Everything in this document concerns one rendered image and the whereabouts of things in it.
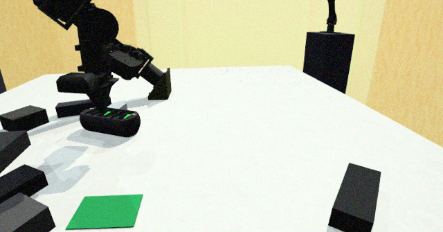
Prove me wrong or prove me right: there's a green flat square plate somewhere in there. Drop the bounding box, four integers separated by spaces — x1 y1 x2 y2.
66 194 143 230

